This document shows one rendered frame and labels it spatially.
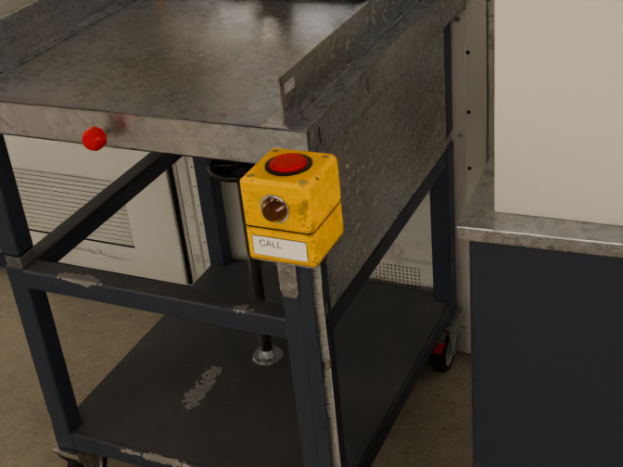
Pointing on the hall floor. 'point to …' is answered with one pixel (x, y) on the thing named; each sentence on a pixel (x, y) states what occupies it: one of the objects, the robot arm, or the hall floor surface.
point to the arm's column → (546, 358)
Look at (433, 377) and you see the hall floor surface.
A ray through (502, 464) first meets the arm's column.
